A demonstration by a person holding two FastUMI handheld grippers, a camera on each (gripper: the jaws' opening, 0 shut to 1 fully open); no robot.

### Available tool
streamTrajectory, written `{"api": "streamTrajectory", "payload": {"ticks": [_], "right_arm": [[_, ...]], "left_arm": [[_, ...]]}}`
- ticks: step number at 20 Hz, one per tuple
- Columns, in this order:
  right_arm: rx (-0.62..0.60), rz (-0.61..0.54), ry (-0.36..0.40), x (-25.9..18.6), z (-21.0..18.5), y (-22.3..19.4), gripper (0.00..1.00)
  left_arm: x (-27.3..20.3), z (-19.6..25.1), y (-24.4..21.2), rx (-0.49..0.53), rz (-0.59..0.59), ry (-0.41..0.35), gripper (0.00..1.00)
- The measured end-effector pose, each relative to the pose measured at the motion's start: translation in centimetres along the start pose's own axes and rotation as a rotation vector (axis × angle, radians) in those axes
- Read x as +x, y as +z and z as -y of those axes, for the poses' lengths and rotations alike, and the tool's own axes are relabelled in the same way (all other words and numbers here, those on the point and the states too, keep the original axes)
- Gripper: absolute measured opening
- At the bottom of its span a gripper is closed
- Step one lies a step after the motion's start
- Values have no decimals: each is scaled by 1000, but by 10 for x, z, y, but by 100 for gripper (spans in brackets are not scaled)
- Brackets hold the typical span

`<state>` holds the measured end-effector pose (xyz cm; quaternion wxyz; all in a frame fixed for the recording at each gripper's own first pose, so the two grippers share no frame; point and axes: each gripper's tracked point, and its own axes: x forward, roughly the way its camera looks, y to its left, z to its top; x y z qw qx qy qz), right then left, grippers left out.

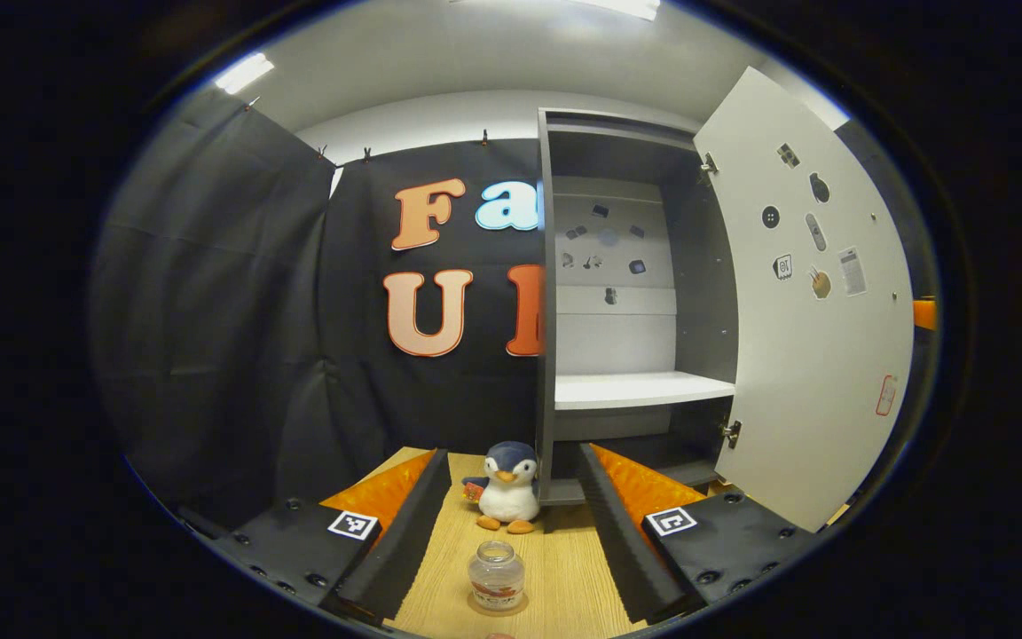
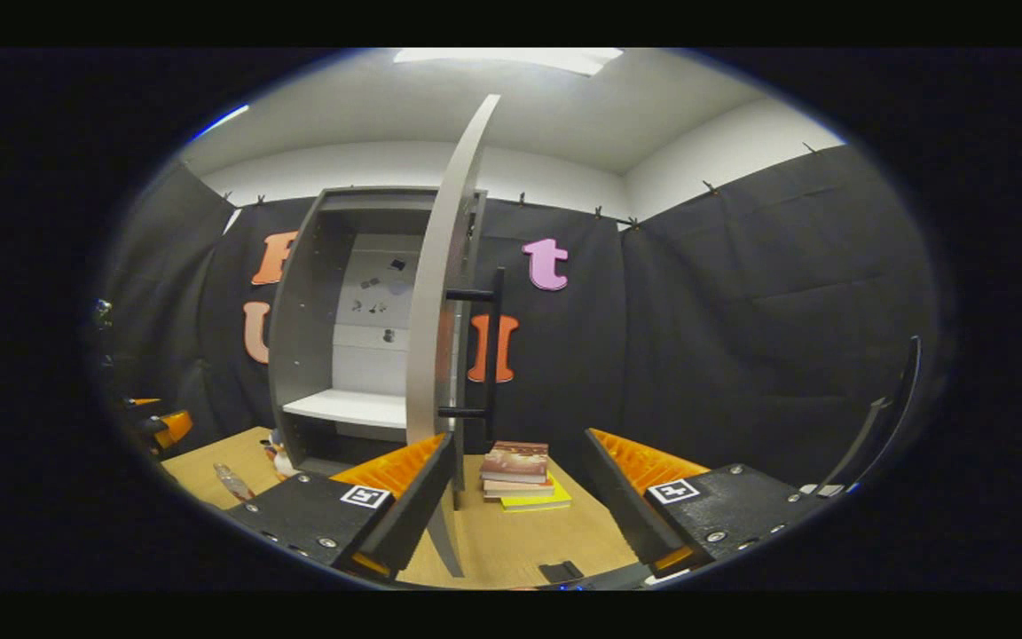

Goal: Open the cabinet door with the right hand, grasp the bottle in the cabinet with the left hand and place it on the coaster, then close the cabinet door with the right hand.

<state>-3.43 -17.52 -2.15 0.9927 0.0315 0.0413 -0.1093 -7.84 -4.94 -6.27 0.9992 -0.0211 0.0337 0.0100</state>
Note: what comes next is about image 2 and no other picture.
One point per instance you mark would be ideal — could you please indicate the red and white book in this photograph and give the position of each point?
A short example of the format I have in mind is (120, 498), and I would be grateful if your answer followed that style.
(520, 488)

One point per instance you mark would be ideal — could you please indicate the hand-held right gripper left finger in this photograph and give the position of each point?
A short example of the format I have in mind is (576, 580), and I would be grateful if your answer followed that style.
(413, 506)

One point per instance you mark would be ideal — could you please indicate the white cabinet door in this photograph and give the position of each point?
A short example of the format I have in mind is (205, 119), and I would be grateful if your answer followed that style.
(440, 293)

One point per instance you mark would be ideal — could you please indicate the black curved bar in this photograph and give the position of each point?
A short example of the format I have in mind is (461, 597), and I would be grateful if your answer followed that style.
(892, 417)

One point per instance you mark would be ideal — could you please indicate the yellow book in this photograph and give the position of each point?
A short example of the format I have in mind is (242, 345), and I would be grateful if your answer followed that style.
(546, 501)

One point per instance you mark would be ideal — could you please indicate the clear bottle with red label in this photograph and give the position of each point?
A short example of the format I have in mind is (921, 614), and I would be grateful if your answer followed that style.
(233, 483)

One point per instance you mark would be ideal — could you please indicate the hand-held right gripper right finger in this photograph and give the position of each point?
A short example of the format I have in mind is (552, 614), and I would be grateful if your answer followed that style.
(622, 506)

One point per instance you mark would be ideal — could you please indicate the long ceiling light strip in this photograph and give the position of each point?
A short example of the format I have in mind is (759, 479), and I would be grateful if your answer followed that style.
(220, 122)

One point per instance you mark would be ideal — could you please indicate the grey cabinet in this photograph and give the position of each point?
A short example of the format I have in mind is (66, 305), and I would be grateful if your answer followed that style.
(298, 337)

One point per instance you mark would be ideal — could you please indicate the wide ceiling light panel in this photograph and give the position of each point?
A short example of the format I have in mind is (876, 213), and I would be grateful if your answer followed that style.
(511, 60)

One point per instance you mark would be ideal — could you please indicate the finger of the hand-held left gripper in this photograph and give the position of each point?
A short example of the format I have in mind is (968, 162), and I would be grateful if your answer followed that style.
(143, 402)
(172, 428)

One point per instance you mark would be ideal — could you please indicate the penguin plush toy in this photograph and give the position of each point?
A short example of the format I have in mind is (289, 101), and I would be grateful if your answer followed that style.
(280, 457)

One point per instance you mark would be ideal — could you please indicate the brown cover book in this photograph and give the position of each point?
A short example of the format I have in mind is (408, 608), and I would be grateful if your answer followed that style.
(515, 460)

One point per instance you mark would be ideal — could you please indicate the black backdrop cloth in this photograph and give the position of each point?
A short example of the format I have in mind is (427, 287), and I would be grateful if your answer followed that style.
(742, 311)

